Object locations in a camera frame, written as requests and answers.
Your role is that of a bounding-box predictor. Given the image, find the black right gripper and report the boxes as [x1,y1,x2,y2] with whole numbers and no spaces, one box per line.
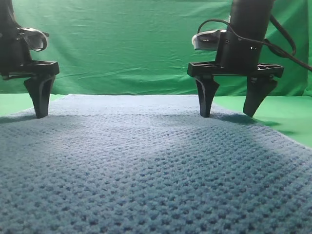
[187,30,284,117]

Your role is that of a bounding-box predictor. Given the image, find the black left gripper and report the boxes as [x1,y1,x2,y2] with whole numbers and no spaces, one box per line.
[0,27,59,118]

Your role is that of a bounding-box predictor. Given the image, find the blue waffle-weave towel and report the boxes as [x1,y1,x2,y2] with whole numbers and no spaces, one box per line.
[0,95,312,234]

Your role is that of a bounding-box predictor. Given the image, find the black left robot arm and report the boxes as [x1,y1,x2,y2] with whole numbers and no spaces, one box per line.
[0,0,59,118]

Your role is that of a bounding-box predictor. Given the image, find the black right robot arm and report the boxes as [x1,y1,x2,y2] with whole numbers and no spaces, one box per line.
[187,0,284,117]

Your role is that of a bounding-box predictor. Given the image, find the green backdrop cloth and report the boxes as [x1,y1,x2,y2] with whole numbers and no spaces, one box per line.
[12,0,312,96]

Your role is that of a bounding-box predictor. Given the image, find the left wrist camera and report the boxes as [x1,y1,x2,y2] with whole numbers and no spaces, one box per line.
[19,28,50,52]

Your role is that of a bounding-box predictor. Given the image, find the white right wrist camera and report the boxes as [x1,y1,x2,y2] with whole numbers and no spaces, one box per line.
[191,30,226,51]

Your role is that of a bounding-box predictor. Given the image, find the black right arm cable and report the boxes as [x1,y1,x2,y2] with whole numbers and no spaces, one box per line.
[196,13,312,73]

